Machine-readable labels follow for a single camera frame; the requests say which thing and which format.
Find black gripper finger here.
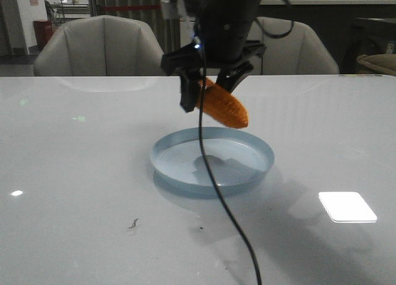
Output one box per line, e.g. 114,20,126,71
216,61,254,93
179,67,204,113

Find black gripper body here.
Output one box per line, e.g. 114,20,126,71
161,0,261,75

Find orange toy corn cob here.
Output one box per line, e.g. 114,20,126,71
203,78,249,129

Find light blue round plate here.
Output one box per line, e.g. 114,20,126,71
150,127,275,198

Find grey upholstered chair right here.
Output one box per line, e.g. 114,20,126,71
248,17,339,75

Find grey upholstered chair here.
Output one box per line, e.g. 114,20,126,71
248,17,339,75
33,15,164,77

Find red barrier belt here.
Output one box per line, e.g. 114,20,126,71
100,4,161,12

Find grey upholstered chair left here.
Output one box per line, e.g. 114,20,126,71
33,15,164,77

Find dark grey sideboard counter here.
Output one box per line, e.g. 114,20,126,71
258,0,395,74

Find distant white table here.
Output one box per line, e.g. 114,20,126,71
46,2,91,19

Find tan cushion at right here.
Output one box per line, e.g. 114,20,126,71
356,54,395,76

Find red fire extinguisher box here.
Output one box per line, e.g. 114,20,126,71
33,20,57,50

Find black hanging cable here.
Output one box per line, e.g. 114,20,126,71
196,43,263,285

